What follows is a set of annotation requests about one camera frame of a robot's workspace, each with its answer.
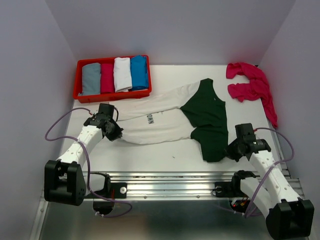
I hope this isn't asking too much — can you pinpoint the red plastic tray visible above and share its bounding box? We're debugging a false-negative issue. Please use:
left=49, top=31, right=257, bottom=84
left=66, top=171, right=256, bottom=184
left=72, top=54, right=152, bottom=104

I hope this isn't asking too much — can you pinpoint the cream and green t-shirt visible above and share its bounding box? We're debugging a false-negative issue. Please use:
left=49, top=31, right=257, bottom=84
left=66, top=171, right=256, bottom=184
left=112, top=78, right=229, bottom=163

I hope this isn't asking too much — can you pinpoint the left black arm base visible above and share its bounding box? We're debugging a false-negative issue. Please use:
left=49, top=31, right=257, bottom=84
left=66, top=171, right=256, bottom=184
left=90, top=172, right=127, bottom=199

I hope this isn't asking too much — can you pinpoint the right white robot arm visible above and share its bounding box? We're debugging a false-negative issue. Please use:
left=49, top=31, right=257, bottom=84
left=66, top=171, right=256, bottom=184
left=225, top=123, right=315, bottom=240

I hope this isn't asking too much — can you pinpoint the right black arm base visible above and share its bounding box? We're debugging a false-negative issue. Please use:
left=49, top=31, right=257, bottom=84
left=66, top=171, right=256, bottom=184
left=212, top=170, right=257, bottom=198

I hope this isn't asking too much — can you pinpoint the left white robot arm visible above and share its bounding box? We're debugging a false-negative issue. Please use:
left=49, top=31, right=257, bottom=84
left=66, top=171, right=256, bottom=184
left=44, top=103, right=123, bottom=206

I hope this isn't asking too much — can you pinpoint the magenta rolled t-shirt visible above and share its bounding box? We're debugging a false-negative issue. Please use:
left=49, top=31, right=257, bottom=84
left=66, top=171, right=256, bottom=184
left=100, top=63, right=115, bottom=94

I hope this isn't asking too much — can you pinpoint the grey rolled t-shirt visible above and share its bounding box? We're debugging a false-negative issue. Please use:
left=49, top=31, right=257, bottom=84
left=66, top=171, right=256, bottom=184
left=78, top=62, right=101, bottom=96

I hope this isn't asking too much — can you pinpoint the white rolled t-shirt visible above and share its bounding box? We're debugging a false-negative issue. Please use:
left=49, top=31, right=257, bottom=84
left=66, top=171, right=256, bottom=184
left=113, top=57, right=133, bottom=93

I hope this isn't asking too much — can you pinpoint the magenta crumpled t-shirt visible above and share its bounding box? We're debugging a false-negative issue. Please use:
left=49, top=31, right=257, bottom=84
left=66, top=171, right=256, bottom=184
left=225, top=62, right=278, bottom=128

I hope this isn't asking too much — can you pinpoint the blue rolled t-shirt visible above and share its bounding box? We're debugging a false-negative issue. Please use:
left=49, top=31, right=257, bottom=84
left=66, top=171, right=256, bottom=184
left=130, top=55, right=149, bottom=91

